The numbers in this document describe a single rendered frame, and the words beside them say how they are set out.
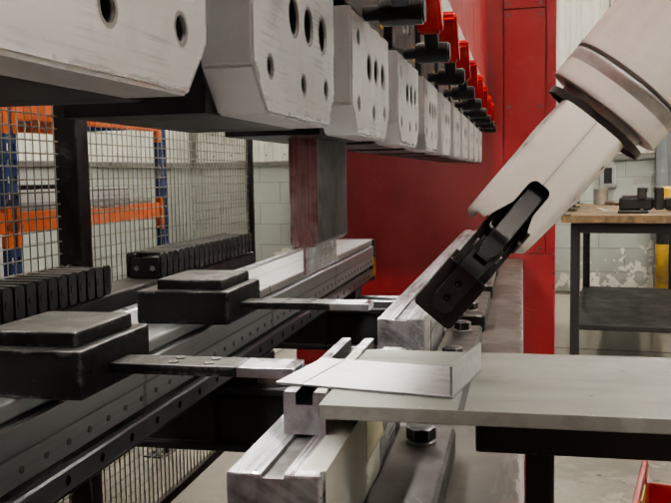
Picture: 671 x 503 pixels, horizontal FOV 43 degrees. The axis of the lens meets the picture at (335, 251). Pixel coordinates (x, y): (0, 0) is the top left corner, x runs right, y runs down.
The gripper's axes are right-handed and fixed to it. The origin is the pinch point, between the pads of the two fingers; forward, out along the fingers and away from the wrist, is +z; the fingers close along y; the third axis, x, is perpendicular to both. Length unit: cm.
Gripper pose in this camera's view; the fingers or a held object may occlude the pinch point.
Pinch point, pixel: (450, 289)
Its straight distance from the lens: 62.4
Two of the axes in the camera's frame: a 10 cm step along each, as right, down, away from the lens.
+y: -2.1, 0.9, -9.7
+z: -6.1, 7.6, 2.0
